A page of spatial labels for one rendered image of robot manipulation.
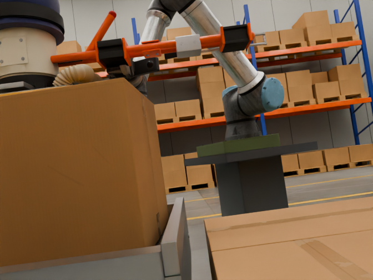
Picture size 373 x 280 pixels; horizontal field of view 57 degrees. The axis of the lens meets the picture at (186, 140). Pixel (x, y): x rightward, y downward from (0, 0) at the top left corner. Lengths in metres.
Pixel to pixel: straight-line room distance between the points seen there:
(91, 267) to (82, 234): 0.16
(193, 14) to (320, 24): 7.97
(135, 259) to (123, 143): 0.26
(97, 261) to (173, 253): 0.13
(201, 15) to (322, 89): 7.57
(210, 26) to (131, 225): 1.01
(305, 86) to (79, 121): 8.21
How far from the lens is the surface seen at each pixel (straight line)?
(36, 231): 0.86
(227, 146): 1.61
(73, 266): 0.68
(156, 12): 1.61
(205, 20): 1.55
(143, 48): 1.00
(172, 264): 0.65
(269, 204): 1.74
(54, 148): 0.82
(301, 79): 8.86
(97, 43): 1.01
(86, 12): 10.51
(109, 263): 0.66
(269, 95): 1.61
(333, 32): 9.48
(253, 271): 0.64
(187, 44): 1.00
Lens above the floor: 0.75
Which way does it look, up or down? 3 degrees up
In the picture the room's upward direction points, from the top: 8 degrees counter-clockwise
